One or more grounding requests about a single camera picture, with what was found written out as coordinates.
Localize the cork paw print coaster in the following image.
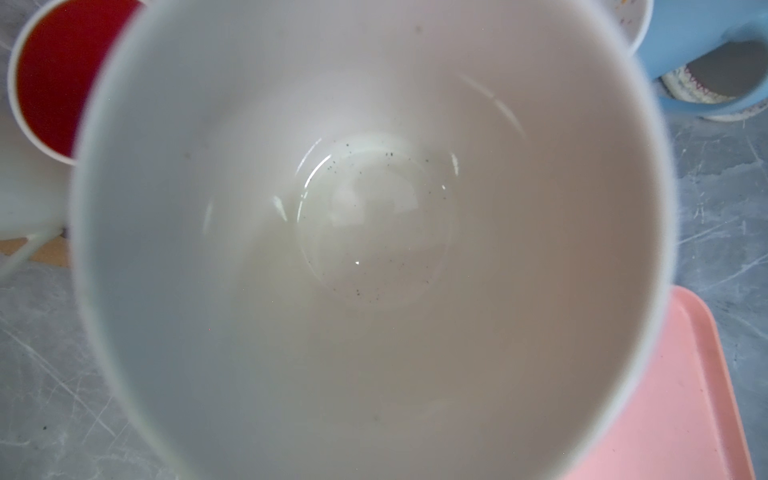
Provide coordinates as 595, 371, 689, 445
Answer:
1, 236, 70, 268

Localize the red inside mug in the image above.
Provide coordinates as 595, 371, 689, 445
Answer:
7, 0, 149, 165

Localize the pink tray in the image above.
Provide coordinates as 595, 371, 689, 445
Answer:
567, 286, 755, 480

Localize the cream mug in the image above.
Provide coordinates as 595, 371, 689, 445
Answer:
602, 0, 654, 54

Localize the white mug purple handle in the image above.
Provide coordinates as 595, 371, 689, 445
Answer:
70, 1, 676, 479

